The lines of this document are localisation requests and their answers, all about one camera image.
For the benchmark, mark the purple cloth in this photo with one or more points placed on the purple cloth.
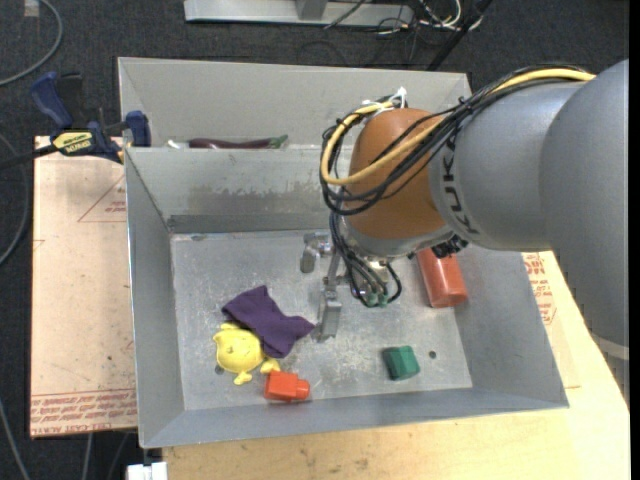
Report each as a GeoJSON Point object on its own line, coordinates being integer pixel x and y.
{"type": "Point", "coordinates": [270, 320]}

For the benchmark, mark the orange-red toy block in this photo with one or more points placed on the orange-red toy block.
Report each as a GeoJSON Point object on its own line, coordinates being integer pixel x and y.
{"type": "Point", "coordinates": [282, 386]}

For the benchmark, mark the yellow toy animal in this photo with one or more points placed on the yellow toy animal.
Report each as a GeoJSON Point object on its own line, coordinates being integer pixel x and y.
{"type": "Point", "coordinates": [239, 350]}

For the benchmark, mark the brown cardboard board, red print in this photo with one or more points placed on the brown cardboard board, red print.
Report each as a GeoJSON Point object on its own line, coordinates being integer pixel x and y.
{"type": "Point", "coordinates": [80, 293]}

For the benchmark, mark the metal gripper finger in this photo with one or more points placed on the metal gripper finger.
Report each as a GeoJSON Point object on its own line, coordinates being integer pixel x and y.
{"type": "Point", "coordinates": [310, 258]}
{"type": "Point", "coordinates": [329, 320]}

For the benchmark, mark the grey metal bin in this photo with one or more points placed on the grey metal bin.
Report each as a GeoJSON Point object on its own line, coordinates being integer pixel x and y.
{"type": "Point", "coordinates": [250, 268]}

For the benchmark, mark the red-brown flat block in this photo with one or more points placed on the red-brown flat block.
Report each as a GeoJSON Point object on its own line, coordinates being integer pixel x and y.
{"type": "Point", "coordinates": [444, 280]}

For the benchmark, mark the dark green block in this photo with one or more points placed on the dark green block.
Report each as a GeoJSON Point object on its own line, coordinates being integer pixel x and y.
{"type": "Point", "coordinates": [401, 363]}

